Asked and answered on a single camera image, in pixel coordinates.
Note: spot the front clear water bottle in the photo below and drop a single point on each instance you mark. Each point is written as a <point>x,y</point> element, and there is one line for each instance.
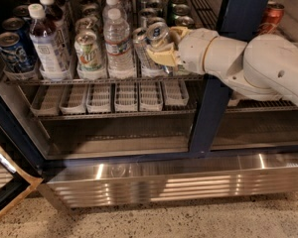
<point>118,43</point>

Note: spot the open fridge door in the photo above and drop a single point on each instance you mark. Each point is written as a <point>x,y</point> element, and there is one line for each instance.
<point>15,183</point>

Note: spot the lower wire shelf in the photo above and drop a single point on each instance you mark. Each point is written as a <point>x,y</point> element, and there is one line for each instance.
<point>58,101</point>

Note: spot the wire shelf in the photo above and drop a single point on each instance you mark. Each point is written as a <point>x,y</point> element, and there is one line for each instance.
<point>204,13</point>
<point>58,101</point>

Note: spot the front dark tea bottle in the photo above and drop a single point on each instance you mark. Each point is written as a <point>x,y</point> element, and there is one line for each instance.
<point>44,35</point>

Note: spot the front green soda can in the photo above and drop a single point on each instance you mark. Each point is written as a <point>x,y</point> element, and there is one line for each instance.
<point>179,70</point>

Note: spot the dark tea bottle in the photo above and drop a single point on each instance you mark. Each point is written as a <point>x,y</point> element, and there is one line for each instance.
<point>44,35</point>
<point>56,14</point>

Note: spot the clear water bottle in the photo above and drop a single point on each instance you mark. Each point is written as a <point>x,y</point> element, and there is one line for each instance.
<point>111,4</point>
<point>118,43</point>

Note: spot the blue pepsi can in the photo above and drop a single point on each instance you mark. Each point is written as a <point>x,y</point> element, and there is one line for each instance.
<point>18,26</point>
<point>13,52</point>

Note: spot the blue fridge door frame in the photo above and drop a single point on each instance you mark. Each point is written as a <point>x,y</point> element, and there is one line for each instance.
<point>238,19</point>

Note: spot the red soda can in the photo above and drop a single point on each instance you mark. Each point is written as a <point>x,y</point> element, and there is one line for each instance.
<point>271,18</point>

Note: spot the front 7up can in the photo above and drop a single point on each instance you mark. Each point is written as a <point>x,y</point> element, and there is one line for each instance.
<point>88,51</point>

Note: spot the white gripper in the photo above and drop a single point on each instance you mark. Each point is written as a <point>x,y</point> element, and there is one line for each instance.
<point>192,52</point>

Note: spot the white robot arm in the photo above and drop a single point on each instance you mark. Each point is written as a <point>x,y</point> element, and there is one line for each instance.
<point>266,68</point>

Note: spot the top wire shelf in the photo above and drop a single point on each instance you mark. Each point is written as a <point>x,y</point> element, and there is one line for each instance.
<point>204,13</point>

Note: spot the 7up can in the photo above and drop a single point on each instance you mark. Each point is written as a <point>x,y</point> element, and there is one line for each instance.
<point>88,51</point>
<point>86,23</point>

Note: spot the steel fridge bottom grille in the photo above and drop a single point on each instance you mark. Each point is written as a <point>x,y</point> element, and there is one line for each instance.
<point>108,184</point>

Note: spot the green soda can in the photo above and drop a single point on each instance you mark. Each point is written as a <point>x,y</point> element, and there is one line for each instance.
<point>179,70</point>
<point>180,10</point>
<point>185,21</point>

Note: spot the front blue pepsi can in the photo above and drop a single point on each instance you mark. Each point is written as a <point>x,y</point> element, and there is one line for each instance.
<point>13,52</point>

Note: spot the red bull can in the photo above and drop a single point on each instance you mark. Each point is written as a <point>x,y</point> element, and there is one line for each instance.
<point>157,6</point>
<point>144,15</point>
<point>140,44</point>
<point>159,39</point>

